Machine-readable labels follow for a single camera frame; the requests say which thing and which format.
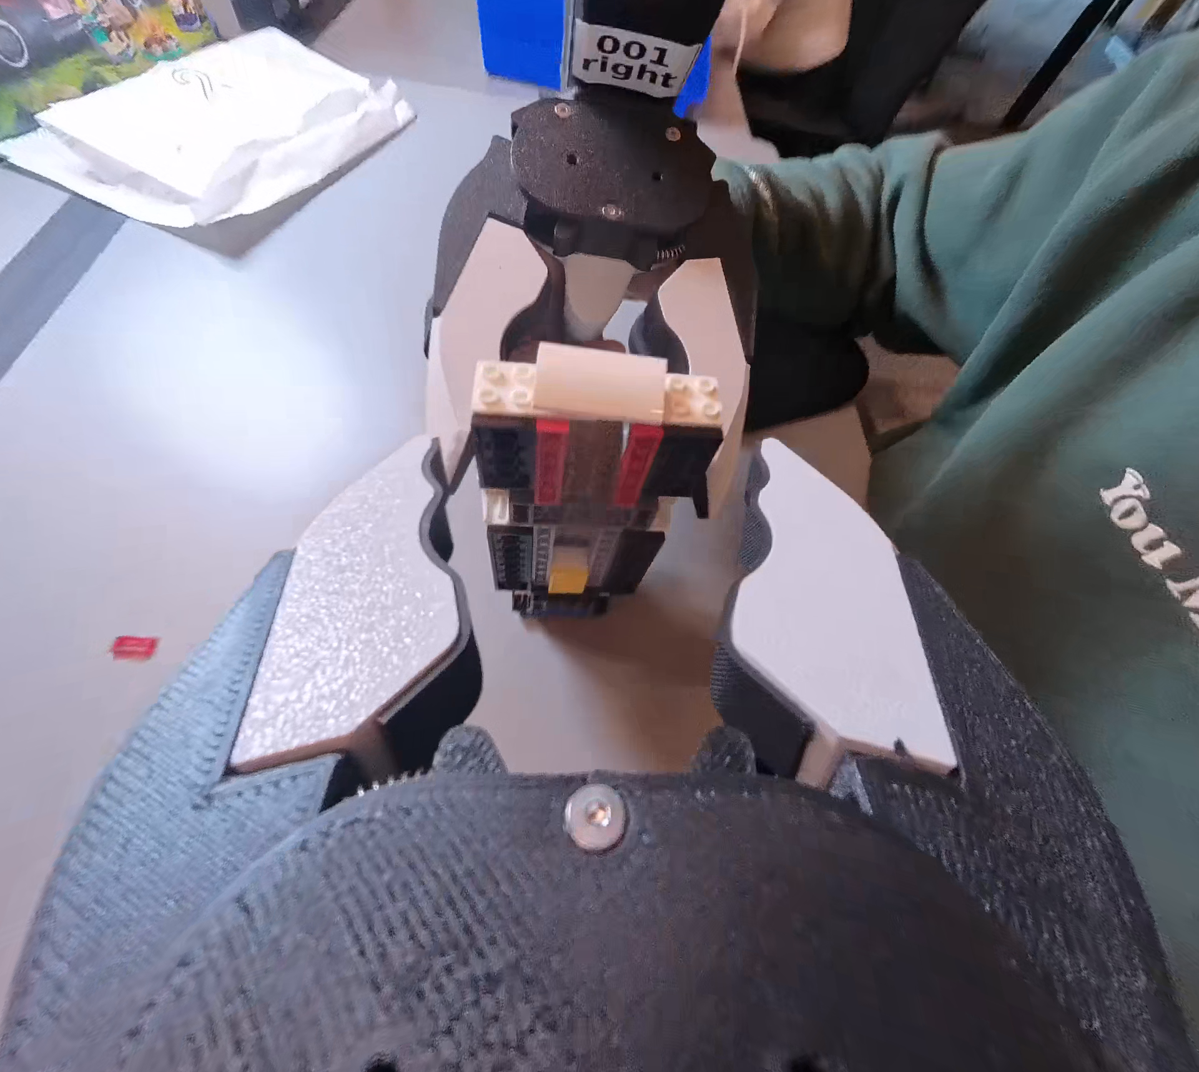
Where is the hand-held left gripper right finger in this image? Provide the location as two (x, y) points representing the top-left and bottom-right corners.
(726, 434), (963, 787)

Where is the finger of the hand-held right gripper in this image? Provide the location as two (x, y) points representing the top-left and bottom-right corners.
(426, 221), (547, 494)
(646, 261), (753, 521)

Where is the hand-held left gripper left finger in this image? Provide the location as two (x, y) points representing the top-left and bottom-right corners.
(228, 434), (469, 776)

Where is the red tan brick toy truck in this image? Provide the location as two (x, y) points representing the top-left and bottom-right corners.
(468, 341), (727, 621)

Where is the person's right forearm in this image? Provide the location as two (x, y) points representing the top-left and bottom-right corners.
(716, 132), (962, 366)

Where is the grey desk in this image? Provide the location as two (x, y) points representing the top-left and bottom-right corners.
(0, 0), (877, 821)

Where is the blue plastic bin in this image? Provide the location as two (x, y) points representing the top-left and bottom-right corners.
(471, 0), (716, 120)

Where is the white paper bag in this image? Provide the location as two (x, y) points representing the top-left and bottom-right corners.
(0, 25), (418, 232)

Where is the blue toy set box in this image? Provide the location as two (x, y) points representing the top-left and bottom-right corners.
(0, 0), (225, 141)

